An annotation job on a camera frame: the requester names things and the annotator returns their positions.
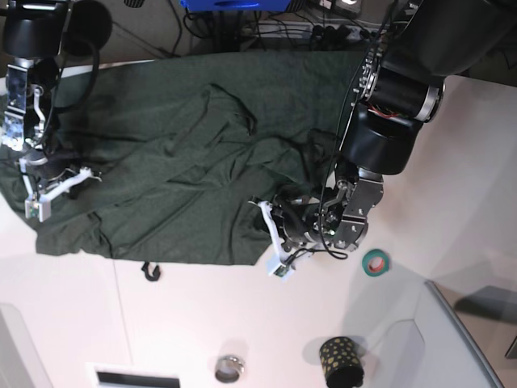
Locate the small black clip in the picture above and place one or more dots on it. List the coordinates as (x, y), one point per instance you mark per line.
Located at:
(152, 272)

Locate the white slotted tray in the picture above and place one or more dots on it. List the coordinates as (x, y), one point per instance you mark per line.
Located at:
(110, 375)

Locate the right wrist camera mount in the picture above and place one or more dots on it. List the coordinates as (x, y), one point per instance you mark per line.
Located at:
(38, 203)

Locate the white power strip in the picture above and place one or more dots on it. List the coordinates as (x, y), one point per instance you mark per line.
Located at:
(341, 33)

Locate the black gold-dotted cup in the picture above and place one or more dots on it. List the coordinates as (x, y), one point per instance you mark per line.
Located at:
(341, 364)

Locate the blue plastic box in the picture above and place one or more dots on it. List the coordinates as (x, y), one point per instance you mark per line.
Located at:
(235, 5)

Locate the dark green t-shirt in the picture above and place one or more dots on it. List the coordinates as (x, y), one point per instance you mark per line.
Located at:
(184, 145)

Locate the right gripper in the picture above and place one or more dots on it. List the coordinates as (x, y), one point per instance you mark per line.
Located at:
(54, 167)

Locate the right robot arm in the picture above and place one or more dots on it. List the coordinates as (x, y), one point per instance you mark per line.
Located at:
(40, 36)

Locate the silver tape roll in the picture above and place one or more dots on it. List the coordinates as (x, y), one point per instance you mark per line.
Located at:
(229, 369)

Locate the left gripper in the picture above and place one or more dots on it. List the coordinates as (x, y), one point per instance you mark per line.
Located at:
(296, 220)

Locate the green tape roll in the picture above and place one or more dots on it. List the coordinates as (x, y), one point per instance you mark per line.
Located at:
(376, 262)

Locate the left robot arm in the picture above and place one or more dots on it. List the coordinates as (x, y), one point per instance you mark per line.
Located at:
(400, 86)

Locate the round black stand base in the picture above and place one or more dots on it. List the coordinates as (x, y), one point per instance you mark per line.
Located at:
(89, 28)

